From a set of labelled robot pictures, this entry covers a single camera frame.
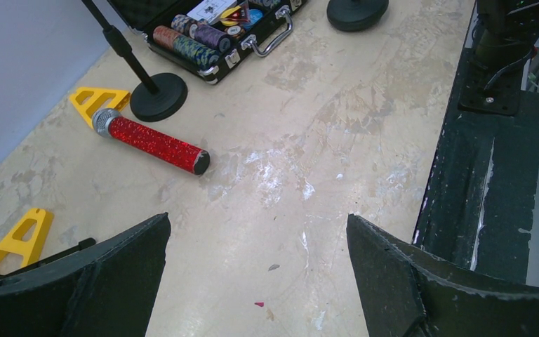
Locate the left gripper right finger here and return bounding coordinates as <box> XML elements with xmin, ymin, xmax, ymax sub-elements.
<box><xmin>346</xmin><ymin>214</ymin><xmax>539</xmax><ymax>336</ymax></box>

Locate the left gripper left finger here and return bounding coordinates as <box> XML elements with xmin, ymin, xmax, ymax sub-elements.
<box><xmin>0</xmin><ymin>213</ymin><xmax>171</xmax><ymax>336</ymax></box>

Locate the black round-base clip stand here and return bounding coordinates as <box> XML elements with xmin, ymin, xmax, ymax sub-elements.
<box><xmin>326</xmin><ymin>0</ymin><xmax>389</xmax><ymax>32</ymax></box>

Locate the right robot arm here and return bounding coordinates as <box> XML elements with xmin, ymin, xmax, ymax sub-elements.
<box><xmin>473</xmin><ymin>1</ymin><xmax>539</xmax><ymax>92</ymax></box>

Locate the black round-base stand rear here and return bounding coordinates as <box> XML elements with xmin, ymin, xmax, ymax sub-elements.
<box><xmin>82</xmin><ymin>0</ymin><xmax>188</xmax><ymax>122</ymax></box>

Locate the yellow triangle block left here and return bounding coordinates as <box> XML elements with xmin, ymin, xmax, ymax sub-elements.
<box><xmin>0</xmin><ymin>208</ymin><xmax>54</xmax><ymax>267</ymax></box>

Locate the yellow triangle block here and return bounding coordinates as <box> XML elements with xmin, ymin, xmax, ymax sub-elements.
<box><xmin>69</xmin><ymin>86</ymin><xmax>131</xmax><ymax>128</ymax></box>
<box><xmin>0</xmin><ymin>208</ymin><xmax>54</xmax><ymax>267</ymax></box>

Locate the red glitter microphone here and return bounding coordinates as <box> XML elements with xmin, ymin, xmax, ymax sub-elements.
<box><xmin>92</xmin><ymin>108</ymin><xmax>211</xmax><ymax>176</ymax></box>

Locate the yellow triangle block rear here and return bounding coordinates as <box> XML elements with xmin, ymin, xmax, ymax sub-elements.
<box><xmin>69</xmin><ymin>86</ymin><xmax>131</xmax><ymax>128</ymax></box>

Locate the black poker chip case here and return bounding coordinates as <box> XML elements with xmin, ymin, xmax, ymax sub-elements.
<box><xmin>109</xmin><ymin>1</ymin><xmax>305</xmax><ymax>84</ymax></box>

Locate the white card deck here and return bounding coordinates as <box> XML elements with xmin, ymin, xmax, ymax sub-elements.
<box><xmin>187</xmin><ymin>0</ymin><xmax>237</xmax><ymax>24</ymax></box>

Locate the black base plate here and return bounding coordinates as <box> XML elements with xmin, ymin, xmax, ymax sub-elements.
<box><xmin>411</xmin><ymin>51</ymin><xmax>539</xmax><ymax>287</ymax></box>

